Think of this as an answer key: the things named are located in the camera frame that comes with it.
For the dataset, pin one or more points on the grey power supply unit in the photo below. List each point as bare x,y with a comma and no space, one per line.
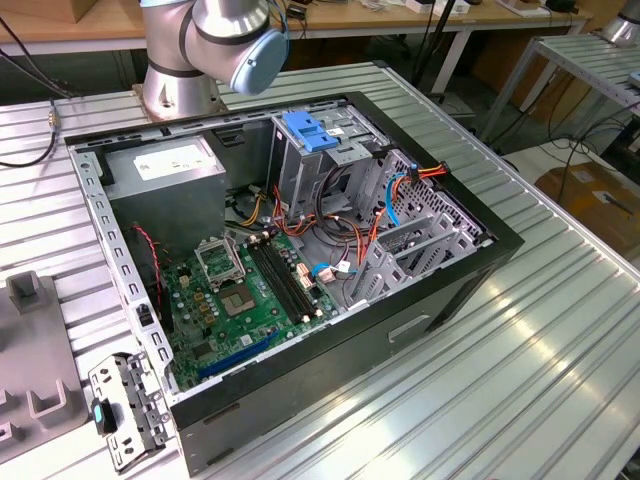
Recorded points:
165,200

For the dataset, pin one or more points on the metal expansion card latch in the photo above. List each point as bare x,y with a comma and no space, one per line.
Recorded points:
137,400

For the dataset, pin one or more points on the black open PC case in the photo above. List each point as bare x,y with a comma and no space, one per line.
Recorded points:
325,360

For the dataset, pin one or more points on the blue expansion slot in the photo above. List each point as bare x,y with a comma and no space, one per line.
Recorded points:
240,352

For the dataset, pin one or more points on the grey optical drive cage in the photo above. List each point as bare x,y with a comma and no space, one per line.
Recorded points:
295,175

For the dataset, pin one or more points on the black RAM slot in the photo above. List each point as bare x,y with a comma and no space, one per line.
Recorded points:
277,282
292,275

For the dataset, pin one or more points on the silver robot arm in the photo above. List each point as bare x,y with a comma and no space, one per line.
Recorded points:
170,75

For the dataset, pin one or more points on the grey disk bay cage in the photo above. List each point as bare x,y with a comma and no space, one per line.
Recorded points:
385,272

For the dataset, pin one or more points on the green motherboard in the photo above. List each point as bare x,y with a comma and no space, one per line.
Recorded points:
225,345

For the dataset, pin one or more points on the CPU socket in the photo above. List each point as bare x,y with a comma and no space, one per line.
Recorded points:
237,302

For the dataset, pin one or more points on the brown cardboard box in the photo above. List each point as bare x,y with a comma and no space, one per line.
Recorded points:
590,200

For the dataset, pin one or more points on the wooden desk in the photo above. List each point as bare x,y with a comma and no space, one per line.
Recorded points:
350,21

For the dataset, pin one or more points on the blue drive latch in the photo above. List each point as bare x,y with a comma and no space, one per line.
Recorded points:
307,132

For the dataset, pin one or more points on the black clip with blue tab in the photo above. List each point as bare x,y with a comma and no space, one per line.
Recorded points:
105,417

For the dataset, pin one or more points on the metal slat side table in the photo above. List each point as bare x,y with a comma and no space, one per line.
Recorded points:
575,55

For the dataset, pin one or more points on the grey parts rack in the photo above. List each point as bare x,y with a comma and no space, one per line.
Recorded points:
30,350

